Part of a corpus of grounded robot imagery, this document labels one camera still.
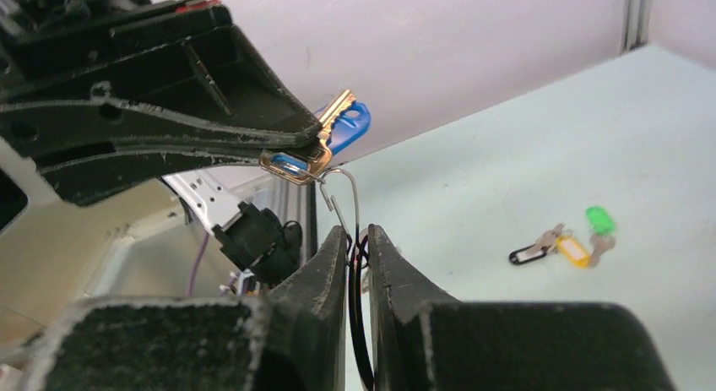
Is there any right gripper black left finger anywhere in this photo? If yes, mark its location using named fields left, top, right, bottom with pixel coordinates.
left=22, top=227, right=347, bottom=390

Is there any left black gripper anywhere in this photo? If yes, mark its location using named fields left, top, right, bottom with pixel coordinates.
left=1, top=0, right=320, bottom=159

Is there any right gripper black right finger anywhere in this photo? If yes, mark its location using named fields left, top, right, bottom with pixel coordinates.
left=367, top=225, right=675, bottom=390

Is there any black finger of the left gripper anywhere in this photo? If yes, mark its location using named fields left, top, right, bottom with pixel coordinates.
left=35, top=144, right=314, bottom=208

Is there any blue tagged brass key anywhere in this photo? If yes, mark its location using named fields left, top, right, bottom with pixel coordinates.
left=258, top=90, right=372, bottom=185

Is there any metal wire keyring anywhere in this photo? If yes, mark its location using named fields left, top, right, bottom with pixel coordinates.
left=318, top=167, right=361, bottom=249

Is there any black tagged key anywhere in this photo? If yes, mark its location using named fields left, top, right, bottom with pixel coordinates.
left=507, top=223, right=565, bottom=266

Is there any green tagged key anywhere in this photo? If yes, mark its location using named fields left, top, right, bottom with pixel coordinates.
left=585, top=205, right=616, bottom=267

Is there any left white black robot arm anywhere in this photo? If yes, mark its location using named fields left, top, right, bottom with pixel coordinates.
left=1, top=0, right=320, bottom=285

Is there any right aluminium frame post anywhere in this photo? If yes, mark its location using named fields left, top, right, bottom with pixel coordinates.
left=620, top=0, right=653, bottom=54

